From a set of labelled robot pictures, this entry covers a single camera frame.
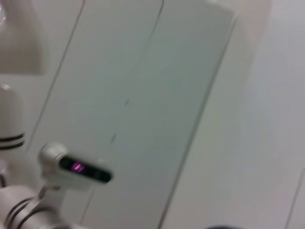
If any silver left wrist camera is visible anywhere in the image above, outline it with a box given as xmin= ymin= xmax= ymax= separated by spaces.
xmin=38 ymin=142 xmax=113 ymax=192

